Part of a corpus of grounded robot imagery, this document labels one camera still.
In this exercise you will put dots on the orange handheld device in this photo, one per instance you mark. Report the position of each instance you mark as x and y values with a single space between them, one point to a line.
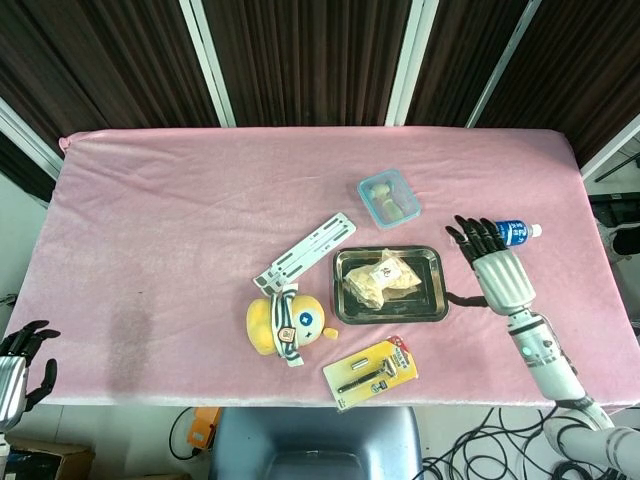
204 425

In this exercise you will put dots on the pink fleece table cloth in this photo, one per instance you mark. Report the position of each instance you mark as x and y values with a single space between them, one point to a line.
175 250

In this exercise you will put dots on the rectangular metal tray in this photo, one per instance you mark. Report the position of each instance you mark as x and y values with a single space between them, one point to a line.
440 300

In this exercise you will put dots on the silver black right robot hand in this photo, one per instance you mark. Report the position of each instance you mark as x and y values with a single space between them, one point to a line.
502 280

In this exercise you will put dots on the clear water bottle blue label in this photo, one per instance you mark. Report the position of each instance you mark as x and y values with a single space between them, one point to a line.
515 232

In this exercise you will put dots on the white folding slotted stand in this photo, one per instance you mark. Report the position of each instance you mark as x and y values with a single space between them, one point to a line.
310 247

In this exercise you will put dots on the white screen frame post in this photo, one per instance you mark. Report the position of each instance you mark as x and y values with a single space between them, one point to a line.
406 60
27 140
612 150
207 60
502 65

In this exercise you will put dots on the clear container with blue lid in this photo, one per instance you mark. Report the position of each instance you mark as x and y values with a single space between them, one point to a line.
389 200

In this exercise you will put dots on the plastic bag of snacks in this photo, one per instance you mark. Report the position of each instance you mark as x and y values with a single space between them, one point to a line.
380 280

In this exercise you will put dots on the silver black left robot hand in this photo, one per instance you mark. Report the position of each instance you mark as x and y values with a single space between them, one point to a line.
15 370

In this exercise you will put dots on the cardboard box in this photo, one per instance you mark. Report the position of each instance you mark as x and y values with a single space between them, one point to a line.
40 457

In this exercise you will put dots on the dark brown pleated screen panel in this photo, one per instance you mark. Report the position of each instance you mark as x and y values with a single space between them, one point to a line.
460 60
310 60
100 60
585 70

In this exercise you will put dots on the yellow plush toy striped scarf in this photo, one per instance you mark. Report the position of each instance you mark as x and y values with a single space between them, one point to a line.
290 325

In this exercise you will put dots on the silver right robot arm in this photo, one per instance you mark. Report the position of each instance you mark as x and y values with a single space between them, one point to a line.
550 367

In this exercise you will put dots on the razor in yellow blister pack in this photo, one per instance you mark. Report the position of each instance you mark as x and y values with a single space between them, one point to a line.
370 375

